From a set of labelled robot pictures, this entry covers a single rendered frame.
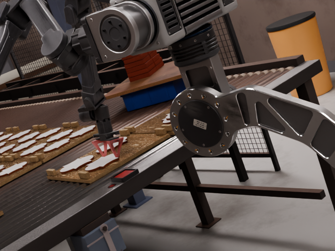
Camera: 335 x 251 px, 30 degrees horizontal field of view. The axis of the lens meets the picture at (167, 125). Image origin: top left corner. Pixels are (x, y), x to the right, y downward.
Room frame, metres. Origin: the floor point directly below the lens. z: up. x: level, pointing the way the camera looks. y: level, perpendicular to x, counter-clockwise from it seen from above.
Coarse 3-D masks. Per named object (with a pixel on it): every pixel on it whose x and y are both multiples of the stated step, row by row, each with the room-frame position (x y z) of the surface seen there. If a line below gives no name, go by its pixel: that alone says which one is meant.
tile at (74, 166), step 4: (88, 156) 2.51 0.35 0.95; (92, 156) 2.49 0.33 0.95; (76, 160) 2.52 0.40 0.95; (80, 160) 2.50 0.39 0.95; (84, 160) 2.47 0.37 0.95; (88, 160) 2.45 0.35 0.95; (68, 164) 2.50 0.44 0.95; (72, 164) 2.48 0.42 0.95; (76, 164) 2.46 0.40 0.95; (80, 164) 2.43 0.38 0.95; (84, 164) 2.43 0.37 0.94; (64, 168) 2.46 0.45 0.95; (68, 168) 2.44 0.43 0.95; (72, 168) 2.42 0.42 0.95; (76, 168) 2.40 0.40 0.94; (64, 172) 2.42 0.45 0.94; (68, 172) 2.42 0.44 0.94
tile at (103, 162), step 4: (108, 156) 2.39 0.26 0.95; (112, 156) 2.37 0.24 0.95; (96, 160) 2.40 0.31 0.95; (100, 160) 2.38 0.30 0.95; (104, 160) 2.36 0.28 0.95; (108, 160) 2.34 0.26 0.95; (112, 160) 2.32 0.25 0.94; (116, 160) 2.32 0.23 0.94; (88, 164) 2.39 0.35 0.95; (92, 164) 2.36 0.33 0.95; (96, 164) 2.34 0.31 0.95; (100, 164) 2.32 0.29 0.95; (104, 164) 2.30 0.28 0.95; (108, 164) 2.31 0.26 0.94; (88, 168) 2.33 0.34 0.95; (92, 168) 2.31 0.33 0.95; (96, 168) 2.30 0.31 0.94
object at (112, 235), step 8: (104, 216) 2.02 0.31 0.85; (88, 224) 1.98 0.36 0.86; (96, 224) 2.00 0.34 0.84; (104, 224) 1.99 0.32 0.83; (112, 224) 2.01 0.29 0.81; (80, 232) 1.96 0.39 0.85; (88, 232) 1.97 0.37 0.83; (96, 232) 1.97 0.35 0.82; (104, 232) 1.98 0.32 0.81; (112, 232) 2.01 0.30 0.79; (72, 240) 2.01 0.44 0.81; (80, 240) 1.97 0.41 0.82; (88, 240) 1.95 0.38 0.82; (96, 240) 1.96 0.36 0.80; (104, 240) 1.98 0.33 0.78; (112, 240) 2.00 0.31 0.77; (120, 240) 2.02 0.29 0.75; (80, 248) 1.98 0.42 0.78; (88, 248) 1.94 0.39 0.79; (96, 248) 1.96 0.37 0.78; (104, 248) 1.97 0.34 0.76; (112, 248) 1.99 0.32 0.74; (120, 248) 2.01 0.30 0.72
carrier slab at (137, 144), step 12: (132, 144) 2.48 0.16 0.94; (144, 144) 2.41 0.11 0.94; (156, 144) 2.40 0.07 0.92; (84, 156) 2.58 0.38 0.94; (96, 156) 2.50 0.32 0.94; (120, 156) 2.37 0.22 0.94; (132, 156) 2.33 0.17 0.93; (60, 168) 2.53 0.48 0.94; (84, 168) 2.39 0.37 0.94; (108, 168) 2.26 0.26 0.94; (60, 180) 2.40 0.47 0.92; (72, 180) 2.32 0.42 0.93; (84, 180) 2.24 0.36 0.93
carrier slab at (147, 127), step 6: (162, 114) 2.83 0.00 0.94; (150, 120) 2.80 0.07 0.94; (156, 120) 2.75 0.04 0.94; (138, 126) 2.76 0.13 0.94; (144, 126) 2.71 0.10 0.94; (150, 126) 2.67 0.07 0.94; (156, 126) 2.63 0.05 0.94; (132, 132) 2.69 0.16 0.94; (138, 132) 2.65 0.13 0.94; (144, 132) 2.61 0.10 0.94; (150, 132) 2.57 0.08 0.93; (168, 132) 2.47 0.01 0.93
